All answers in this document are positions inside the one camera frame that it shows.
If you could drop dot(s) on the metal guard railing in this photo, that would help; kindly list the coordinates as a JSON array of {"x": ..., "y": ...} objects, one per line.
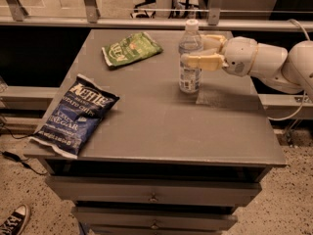
[{"x": 109, "y": 14}]

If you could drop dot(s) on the blue Kettle chips bag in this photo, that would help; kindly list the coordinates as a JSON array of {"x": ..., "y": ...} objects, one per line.
[{"x": 75, "y": 118}]

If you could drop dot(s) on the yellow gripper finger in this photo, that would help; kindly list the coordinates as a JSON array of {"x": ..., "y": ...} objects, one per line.
[
  {"x": 212, "y": 62},
  {"x": 213, "y": 41}
]

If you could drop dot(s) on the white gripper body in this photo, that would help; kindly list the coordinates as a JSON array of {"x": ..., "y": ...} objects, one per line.
[{"x": 239, "y": 57}]

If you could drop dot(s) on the clear plastic water bottle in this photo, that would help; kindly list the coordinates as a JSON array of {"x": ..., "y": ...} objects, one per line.
[{"x": 189, "y": 78}]

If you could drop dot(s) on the green chips bag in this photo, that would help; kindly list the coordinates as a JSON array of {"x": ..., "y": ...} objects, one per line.
[{"x": 131, "y": 49}]

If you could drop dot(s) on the black canvas sneaker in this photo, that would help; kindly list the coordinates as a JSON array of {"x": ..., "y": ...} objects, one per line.
[{"x": 16, "y": 221}]

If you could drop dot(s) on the grey drawer cabinet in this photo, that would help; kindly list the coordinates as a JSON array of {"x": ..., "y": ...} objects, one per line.
[{"x": 163, "y": 162}]

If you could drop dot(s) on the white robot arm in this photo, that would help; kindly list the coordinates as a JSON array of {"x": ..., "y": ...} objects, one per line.
[{"x": 276, "y": 67}]

